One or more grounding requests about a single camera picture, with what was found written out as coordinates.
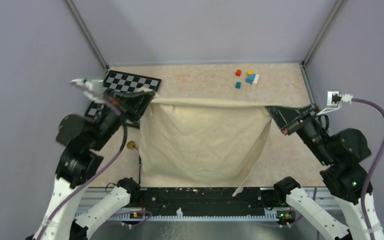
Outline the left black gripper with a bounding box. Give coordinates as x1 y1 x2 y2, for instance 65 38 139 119
89 85 157 149

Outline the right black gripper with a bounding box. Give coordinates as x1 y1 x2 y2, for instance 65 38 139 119
265 101 334 164

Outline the beige cloth napkin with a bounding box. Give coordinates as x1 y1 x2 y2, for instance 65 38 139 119
138 87 313 198

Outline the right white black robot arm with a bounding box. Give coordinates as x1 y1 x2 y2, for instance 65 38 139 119
266 104 384 240

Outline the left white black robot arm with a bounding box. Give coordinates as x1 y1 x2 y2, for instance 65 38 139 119
30 89 156 240

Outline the black grey checkerboard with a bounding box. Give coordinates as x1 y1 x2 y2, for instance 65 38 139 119
84 70 162 129

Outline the white block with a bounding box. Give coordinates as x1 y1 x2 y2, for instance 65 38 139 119
251 73 260 85

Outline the blue block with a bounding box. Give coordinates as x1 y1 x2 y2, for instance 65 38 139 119
245 73 254 84

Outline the teal cube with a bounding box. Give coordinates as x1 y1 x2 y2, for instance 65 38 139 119
235 81 242 89

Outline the red cube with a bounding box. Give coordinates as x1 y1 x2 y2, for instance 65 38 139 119
235 69 242 77

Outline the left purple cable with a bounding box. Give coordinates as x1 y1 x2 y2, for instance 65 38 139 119
36 79 153 240

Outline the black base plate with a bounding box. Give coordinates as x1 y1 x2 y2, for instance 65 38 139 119
122 187 292 217

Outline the aluminium frame rail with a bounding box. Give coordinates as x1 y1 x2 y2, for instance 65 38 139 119
51 187 368 240

